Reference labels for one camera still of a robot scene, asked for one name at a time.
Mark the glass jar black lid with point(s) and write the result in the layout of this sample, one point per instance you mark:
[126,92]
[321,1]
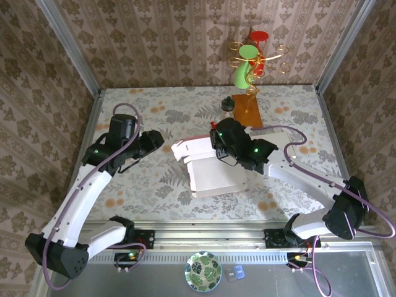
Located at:
[228,106]

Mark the grey metal shelf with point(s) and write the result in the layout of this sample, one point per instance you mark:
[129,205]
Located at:
[123,281]

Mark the aluminium frame bar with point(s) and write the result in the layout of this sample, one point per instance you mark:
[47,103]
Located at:
[380,278]
[325,108]
[34,291]
[344,46]
[69,46]
[92,117]

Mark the floral table cover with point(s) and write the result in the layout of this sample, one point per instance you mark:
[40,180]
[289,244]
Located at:
[216,210]

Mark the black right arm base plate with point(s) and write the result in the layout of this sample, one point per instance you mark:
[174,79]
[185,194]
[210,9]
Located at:
[272,239]

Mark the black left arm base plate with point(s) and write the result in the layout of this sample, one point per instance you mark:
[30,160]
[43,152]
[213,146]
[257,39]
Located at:
[148,238]

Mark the small blue card case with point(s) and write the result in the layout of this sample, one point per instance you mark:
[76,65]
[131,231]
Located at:
[239,271]

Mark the green paper goblet cutout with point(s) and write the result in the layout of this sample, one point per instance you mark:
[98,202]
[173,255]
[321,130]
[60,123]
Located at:
[242,77]

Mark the green leaf pattern bowl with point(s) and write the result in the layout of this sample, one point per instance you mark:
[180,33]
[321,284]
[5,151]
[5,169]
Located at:
[202,272]

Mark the red paper goblet cutout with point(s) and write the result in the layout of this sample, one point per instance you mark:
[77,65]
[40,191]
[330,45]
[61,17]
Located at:
[258,35]

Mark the small black controller board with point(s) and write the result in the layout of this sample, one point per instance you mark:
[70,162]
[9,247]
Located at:
[122,256]
[292,257]

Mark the small grey card case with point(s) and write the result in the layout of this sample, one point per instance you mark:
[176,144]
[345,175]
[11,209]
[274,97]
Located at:
[229,274]

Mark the pink paper box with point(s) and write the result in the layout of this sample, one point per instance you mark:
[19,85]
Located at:
[213,179]

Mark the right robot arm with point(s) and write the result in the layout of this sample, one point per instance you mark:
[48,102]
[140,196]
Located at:
[297,176]

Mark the wide aluminium front rail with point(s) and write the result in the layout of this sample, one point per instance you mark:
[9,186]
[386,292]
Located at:
[210,235]

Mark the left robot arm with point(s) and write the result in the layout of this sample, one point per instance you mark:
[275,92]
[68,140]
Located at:
[80,191]

